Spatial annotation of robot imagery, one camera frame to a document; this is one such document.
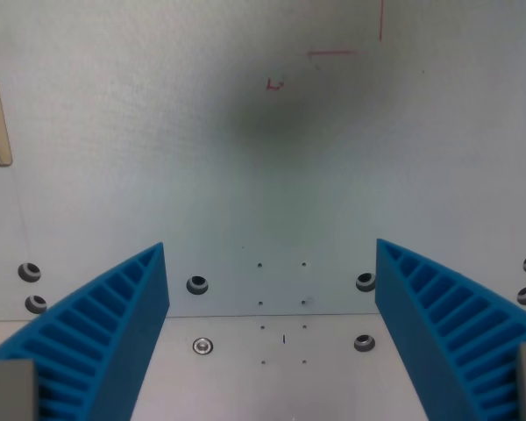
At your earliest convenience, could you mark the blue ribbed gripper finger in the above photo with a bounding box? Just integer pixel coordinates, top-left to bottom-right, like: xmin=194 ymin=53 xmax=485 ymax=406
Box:
xmin=373 ymin=238 xmax=526 ymax=421
xmin=0 ymin=241 xmax=171 ymax=421

